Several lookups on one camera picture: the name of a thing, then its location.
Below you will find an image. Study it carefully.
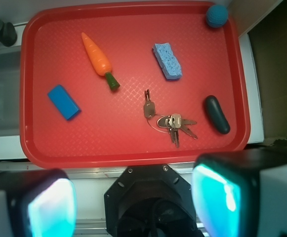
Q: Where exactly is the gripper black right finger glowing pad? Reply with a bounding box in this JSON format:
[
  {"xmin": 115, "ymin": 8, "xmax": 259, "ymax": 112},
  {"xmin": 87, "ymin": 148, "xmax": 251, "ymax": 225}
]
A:
[{"xmin": 191, "ymin": 148, "xmax": 287, "ymax": 237}]

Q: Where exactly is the blue sponge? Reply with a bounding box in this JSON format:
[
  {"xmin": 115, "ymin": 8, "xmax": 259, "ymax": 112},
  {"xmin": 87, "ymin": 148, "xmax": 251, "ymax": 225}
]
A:
[{"xmin": 153, "ymin": 42, "xmax": 182, "ymax": 81}]

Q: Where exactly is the clear plastic bin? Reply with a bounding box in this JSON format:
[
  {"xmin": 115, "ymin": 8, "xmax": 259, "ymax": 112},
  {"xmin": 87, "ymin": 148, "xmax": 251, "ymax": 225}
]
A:
[{"xmin": 0, "ymin": 50, "xmax": 20, "ymax": 137}]

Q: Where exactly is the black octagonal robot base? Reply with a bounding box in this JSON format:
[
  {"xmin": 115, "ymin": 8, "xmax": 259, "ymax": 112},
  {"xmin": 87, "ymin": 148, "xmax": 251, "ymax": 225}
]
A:
[{"xmin": 104, "ymin": 164, "xmax": 204, "ymax": 237}]

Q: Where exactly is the red plastic tray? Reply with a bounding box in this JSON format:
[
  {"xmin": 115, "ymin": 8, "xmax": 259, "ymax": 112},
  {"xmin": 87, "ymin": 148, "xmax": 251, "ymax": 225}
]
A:
[{"xmin": 20, "ymin": 1, "xmax": 250, "ymax": 168}]

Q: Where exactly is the blue dimpled ball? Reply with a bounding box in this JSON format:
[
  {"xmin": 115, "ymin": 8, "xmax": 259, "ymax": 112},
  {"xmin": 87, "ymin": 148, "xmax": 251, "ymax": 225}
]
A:
[{"xmin": 205, "ymin": 4, "xmax": 228, "ymax": 28}]

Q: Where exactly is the dark green oblong object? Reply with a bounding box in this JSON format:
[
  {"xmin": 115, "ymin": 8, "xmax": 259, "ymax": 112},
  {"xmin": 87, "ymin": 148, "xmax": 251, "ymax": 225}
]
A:
[{"xmin": 205, "ymin": 95, "xmax": 231, "ymax": 135}]

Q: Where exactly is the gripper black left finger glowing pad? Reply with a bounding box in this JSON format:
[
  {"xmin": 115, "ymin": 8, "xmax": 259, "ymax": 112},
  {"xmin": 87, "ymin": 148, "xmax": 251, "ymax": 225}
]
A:
[{"xmin": 0, "ymin": 169, "xmax": 77, "ymax": 237}]

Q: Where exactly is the silver key bunch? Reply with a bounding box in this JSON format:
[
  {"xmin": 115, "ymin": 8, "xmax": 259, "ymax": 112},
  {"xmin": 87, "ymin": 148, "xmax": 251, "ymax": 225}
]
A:
[{"xmin": 143, "ymin": 89, "xmax": 198, "ymax": 148}]

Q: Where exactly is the orange toy carrot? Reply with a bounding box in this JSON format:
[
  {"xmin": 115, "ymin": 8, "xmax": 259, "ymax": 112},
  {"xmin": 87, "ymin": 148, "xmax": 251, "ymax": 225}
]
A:
[{"xmin": 81, "ymin": 32, "xmax": 120, "ymax": 91}]

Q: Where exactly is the blue rectangular block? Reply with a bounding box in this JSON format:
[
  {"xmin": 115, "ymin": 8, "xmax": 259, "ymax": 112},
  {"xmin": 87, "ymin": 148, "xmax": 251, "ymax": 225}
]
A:
[{"xmin": 47, "ymin": 85, "xmax": 81, "ymax": 120}]

